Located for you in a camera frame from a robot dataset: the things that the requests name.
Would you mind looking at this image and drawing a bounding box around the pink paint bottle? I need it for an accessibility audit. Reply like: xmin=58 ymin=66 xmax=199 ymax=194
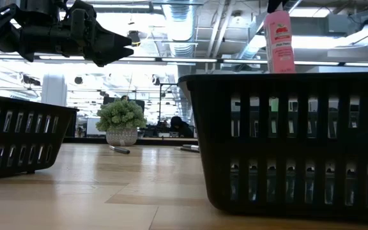
xmin=263 ymin=9 xmax=296 ymax=74

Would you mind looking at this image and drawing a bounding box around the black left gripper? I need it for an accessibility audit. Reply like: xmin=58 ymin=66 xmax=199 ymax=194
xmin=17 ymin=0 xmax=135 ymax=67

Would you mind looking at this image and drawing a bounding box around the black slotted plastic basket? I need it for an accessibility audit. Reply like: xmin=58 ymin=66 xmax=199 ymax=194
xmin=0 ymin=93 xmax=79 ymax=181
xmin=177 ymin=72 xmax=368 ymax=224

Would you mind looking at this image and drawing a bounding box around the black aluminium table frame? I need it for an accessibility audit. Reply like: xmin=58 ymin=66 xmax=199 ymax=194
xmin=63 ymin=136 xmax=199 ymax=147

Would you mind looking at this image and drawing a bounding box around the green potted plant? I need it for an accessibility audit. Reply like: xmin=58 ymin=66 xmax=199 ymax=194
xmin=95 ymin=98 xmax=148 ymax=147

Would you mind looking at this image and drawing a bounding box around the white column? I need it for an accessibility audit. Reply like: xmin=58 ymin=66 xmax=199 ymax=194
xmin=41 ymin=70 xmax=68 ymax=108

